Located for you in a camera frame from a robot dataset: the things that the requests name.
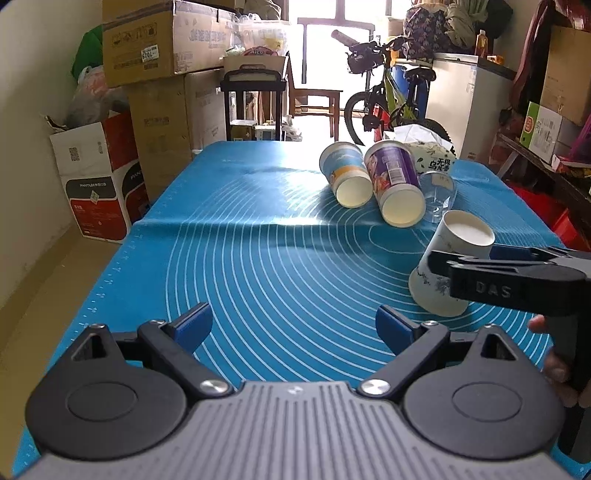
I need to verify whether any grey plastic bag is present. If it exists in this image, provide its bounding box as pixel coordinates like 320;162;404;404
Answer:
66;65;131;131

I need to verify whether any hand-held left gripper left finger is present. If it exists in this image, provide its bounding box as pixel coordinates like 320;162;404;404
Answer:
71;303;234;400

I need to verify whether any pile of clothes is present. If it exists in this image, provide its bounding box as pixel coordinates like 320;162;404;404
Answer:
403;0;491;64

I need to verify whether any white plastic bag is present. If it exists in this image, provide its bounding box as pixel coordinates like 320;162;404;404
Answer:
232;13;290;59

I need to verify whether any blue silicone mat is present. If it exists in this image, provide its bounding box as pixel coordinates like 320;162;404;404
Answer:
13;140;570;479

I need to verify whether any red plastic crate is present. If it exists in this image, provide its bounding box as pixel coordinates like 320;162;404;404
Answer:
505;179;591;253

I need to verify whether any green and white box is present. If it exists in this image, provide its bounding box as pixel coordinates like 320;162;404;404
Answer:
519;101;564;163

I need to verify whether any green bag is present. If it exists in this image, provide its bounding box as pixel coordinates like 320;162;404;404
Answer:
71;24;105;82

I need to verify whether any white chest freezer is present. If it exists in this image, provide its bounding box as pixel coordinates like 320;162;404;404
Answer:
424;51;517;168

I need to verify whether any blue and yellow paper cup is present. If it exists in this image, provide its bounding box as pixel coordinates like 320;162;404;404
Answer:
320;141;374;209

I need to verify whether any dark side table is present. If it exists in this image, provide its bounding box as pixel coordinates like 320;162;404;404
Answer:
495;131;591;232

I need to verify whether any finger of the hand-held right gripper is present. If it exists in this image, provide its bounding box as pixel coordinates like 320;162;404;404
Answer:
490;244;583;261
426;249;472;279

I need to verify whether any green bicycle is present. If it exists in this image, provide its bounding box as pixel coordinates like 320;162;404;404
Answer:
331;30;456;149

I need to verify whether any red and white carton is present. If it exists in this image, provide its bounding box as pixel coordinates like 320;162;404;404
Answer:
49;111;150;245

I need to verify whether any tissue pack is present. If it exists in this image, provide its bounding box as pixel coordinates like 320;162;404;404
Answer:
382;124;458;174

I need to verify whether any wooden chair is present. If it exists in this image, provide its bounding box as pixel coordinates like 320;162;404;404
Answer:
285;50;345;140

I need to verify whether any blue barrel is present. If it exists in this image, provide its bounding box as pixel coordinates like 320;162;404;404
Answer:
392;62;431;126

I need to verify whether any black utility cart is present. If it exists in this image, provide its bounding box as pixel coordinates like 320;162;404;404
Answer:
220;64;287;142

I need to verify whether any large brown cardboard box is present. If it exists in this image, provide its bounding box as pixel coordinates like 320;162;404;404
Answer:
102;0;237;89

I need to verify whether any white floral paper cup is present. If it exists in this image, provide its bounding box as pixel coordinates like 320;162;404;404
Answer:
409;210;497;317

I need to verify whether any hanging dark red clothing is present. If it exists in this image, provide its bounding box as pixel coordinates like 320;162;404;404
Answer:
512;0;556;112

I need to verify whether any tall brown cardboard box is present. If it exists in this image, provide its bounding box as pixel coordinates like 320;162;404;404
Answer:
126;68;228;200

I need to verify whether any clear plastic cup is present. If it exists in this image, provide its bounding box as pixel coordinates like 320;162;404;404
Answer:
418;170;458;225

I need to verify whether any purple paper cup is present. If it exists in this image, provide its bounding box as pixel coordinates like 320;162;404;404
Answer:
363;140;427;228

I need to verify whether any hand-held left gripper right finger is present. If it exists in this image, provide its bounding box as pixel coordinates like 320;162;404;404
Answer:
358;305;533;398

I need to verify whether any person's right hand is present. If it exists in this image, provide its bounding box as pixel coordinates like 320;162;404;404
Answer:
527;315;579;408

